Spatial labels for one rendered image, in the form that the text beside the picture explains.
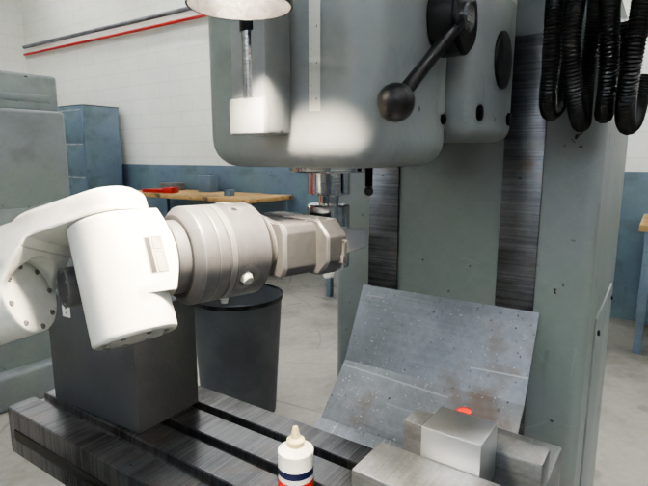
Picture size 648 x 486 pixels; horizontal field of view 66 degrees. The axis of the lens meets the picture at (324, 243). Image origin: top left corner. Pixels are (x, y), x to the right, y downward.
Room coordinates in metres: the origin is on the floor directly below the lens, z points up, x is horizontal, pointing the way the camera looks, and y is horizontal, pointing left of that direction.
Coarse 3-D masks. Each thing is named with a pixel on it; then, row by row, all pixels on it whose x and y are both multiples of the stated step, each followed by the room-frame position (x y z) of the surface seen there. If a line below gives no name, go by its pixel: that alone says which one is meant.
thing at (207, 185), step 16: (208, 176) 6.16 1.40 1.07; (144, 192) 6.18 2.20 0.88; (160, 192) 6.11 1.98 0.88; (176, 192) 6.12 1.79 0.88; (192, 192) 6.18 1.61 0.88; (208, 192) 6.18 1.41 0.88; (224, 192) 5.62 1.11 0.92; (240, 192) 6.18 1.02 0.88; (288, 208) 5.75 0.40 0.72; (640, 224) 3.27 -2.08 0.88; (640, 288) 3.24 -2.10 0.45; (640, 304) 3.23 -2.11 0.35; (640, 320) 3.23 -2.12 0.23; (640, 336) 3.22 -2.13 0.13; (640, 352) 3.22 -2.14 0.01
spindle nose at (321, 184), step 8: (312, 176) 0.54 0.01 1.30; (320, 176) 0.53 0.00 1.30; (328, 176) 0.53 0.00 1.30; (336, 176) 0.53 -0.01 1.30; (344, 176) 0.54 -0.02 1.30; (312, 184) 0.54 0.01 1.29; (320, 184) 0.53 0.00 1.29; (328, 184) 0.53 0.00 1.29; (336, 184) 0.53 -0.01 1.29; (344, 184) 0.54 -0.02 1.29; (312, 192) 0.54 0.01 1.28; (320, 192) 0.53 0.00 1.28; (328, 192) 0.53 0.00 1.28; (336, 192) 0.53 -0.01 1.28; (344, 192) 0.54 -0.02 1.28
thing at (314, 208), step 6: (312, 204) 0.54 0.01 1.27; (318, 204) 0.54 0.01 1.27; (324, 204) 0.54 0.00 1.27; (330, 204) 0.54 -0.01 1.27; (336, 204) 0.54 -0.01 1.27; (342, 204) 0.54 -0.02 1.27; (348, 204) 0.55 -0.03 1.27; (312, 210) 0.54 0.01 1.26; (318, 210) 0.53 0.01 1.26; (324, 210) 0.53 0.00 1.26; (330, 210) 0.53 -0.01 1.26; (336, 210) 0.53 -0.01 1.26; (342, 210) 0.54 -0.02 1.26; (348, 210) 0.54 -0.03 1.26
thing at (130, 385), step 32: (64, 320) 0.77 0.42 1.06; (192, 320) 0.78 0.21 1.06; (64, 352) 0.78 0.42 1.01; (96, 352) 0.73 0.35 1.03; (128, 352) 0.69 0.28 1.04; (160, 352) 0.72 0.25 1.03; (192, 352) 0.77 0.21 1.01; (64, 384) 0.78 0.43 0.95; (96, 384) 0.73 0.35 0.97; (128, 384) 0.69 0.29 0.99; (160, 384) 0.72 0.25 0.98; (192, 384) 0.77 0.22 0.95; (128, 416) 0.69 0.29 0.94; (160, 416) 0.71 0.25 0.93
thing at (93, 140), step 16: (64, 112) 7.23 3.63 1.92; (80, 112) 7.00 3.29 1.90; (96, 112) 7.17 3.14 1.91; (112, 112) 7.36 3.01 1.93; (80, 128) 7.02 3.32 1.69; (96, 128) 7.15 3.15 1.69; (112, 128) 7.35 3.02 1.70; (80, 144) 7.02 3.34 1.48; (96, 144) 7.14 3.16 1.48; (112, 144) 7.34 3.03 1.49; (80, 160) 7.06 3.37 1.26; (96, 160) 7.12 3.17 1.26; (112, 160) 7.32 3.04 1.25; (80, 176) 7.07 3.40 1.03; (96, 176) 7.11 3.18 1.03; (112, 176) 7.30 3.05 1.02; (80, 192) 7.09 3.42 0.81
